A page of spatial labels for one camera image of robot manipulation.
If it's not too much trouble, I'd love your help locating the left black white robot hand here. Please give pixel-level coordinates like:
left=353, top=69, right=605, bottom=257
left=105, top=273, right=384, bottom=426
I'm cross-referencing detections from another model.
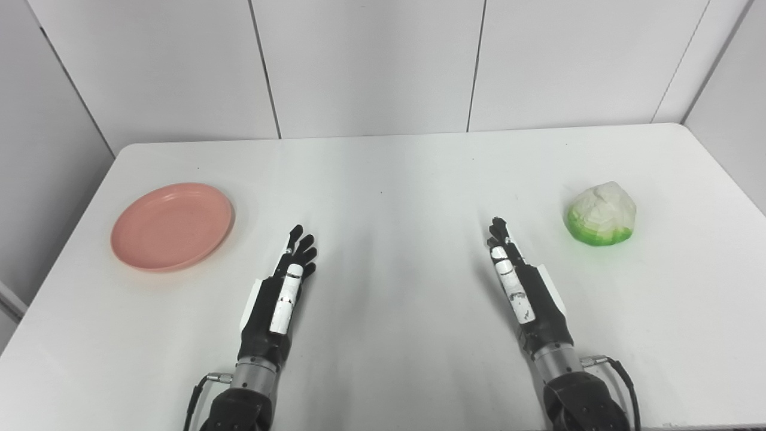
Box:
left=237, top=224, right=318, bottom=370

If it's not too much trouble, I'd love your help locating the green white cabbage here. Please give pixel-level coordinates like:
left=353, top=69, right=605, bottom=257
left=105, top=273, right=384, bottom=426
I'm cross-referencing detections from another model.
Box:
left=566, top=181, right=637, bottom=247

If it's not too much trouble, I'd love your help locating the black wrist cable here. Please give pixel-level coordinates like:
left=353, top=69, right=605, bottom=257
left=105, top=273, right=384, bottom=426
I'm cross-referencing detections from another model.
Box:
left=579, top=354, right=642, bottom=431
left=182, top=372, right=233, bottom=431

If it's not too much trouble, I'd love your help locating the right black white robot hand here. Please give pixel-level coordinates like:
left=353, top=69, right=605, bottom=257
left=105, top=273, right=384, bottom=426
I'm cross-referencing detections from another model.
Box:
left=487, top=217, right=576, bottom=359

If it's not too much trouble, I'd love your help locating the pink plate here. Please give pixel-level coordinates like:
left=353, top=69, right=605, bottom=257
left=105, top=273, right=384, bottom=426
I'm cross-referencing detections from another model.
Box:
left=110, top=183, right=235, bottom=273

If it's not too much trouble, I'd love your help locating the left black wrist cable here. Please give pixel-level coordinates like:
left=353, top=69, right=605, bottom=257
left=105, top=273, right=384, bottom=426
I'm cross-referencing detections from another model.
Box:
left=182, top=372, right=233, bottom=431

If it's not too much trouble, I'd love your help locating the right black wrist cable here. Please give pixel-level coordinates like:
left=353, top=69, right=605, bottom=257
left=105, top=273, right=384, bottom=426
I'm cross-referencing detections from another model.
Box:
left=579, top=354, right=642, bottom=431

